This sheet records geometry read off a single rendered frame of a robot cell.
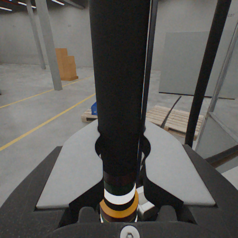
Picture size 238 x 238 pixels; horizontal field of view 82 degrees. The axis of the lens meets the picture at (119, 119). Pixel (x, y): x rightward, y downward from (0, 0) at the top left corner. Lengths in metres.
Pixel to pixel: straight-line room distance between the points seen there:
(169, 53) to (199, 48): 0.91
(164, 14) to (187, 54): 7.17
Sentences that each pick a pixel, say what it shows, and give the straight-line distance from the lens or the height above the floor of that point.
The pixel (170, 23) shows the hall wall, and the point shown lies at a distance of 12.25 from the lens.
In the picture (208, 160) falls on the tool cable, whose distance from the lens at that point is 0.27.
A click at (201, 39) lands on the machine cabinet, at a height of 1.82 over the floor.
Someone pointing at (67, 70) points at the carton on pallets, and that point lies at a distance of 8.27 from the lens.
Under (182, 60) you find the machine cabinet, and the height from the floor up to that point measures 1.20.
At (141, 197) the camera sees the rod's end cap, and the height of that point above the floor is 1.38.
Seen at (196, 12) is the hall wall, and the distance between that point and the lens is 12.39.
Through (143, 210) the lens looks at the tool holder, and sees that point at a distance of 0.20.
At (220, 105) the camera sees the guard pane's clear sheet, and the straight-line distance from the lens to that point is 1.50.
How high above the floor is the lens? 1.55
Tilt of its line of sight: 27 degrees down
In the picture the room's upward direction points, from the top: straight up
